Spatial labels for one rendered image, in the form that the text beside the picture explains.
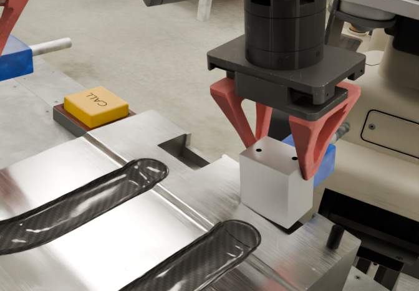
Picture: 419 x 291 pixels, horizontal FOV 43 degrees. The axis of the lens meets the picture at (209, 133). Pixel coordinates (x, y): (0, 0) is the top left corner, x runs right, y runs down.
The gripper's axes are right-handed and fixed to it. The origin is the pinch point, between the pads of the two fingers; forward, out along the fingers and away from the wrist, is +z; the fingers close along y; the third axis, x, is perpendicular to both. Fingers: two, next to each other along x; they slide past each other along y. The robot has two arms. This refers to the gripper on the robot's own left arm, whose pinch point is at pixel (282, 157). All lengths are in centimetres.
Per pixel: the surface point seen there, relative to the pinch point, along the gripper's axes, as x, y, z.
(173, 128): 1.2, -14.6, 2.9
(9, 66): -8.7, -26.2, -4.7
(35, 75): 5.0, -48.6, 7.5
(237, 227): -5.1, -0.8, 4.4
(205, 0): 212, -211, 79
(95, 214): -12.8, -9.2, 2.3
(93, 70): 106, -190, 82
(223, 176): -1.0, -5.9, 4.0
